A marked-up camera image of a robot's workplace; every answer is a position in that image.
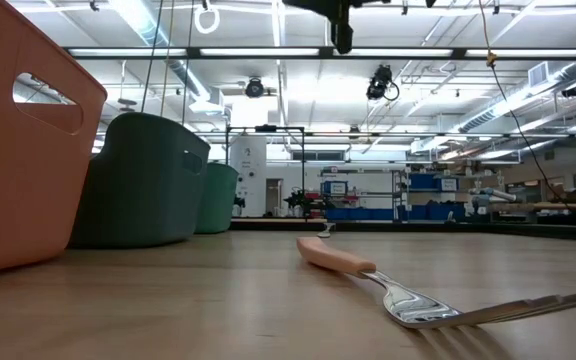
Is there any blue storage bins row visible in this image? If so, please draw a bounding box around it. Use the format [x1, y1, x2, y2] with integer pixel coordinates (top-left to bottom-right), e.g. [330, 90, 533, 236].
[325, 207, 397, 222]
[397, 203, 469, 222]

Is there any black table frame rail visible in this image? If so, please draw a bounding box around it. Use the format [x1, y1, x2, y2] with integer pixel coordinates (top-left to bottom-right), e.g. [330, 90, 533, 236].
[227, 218, 576, 244]

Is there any green teal plastic bin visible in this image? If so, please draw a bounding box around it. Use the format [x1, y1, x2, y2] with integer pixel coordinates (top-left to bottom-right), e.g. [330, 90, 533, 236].
[193, 161, 240, 235]

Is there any dark teal plastic bin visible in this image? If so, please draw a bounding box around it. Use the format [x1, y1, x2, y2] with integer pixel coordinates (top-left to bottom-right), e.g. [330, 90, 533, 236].
[67, 111, 212, 250]

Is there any white hanging ring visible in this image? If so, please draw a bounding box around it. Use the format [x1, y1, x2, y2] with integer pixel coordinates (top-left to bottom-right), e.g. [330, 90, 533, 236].
[192, 3, 222, 36]

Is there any blue box with white label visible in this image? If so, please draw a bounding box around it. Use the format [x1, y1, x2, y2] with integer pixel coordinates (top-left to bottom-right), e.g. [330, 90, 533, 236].
[321, 180, 349, 197]

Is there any thin hanging cable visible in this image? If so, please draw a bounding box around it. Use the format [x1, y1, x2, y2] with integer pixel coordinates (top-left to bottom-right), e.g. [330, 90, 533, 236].
[180, 0, 195, 129]
[160, 0, 176, 120]
[140, 0, 165, 115]

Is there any silver ventilation duct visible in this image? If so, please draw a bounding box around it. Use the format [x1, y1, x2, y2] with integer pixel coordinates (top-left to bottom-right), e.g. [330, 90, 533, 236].
[455, 59, 576, 134]

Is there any white cylindrical pillar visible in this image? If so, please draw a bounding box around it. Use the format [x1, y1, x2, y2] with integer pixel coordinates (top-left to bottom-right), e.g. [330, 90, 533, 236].
[228, 134, 268, 219]

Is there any wooden background table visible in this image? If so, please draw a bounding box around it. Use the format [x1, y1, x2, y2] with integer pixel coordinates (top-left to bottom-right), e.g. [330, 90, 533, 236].
[487, 201, 576, 212]

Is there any black overhead camera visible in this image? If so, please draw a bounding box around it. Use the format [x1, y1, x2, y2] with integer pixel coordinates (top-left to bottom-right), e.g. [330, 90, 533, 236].
[365, 63, 402, 102]

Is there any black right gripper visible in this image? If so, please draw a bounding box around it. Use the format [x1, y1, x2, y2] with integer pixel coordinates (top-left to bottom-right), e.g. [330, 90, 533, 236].
[281, 0, 369, 55]

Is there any hanging cable with yellow tag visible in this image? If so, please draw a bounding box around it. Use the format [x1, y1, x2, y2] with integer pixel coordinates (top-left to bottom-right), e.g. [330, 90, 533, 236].
[476, 0, 574, 211]

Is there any orange plastic bin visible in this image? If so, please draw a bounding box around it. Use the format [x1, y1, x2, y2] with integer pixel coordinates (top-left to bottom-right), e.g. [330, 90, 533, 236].
[0, 0, 108, 279]

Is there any black metal background frame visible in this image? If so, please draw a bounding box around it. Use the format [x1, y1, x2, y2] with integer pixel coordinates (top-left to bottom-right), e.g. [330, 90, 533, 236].
[224, 124, 306, 221]

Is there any white vent grille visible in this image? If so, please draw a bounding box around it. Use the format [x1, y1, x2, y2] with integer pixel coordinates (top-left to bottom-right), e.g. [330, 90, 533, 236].
[527, 60, 550, 89]

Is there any round black ceiling fixture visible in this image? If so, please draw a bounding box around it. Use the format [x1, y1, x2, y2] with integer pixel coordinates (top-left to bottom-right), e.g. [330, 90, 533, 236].
[244, 77, 266, 99]

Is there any blue storage bin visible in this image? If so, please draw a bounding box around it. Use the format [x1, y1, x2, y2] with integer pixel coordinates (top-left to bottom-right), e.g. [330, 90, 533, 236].
[407, 172, 442, 191]

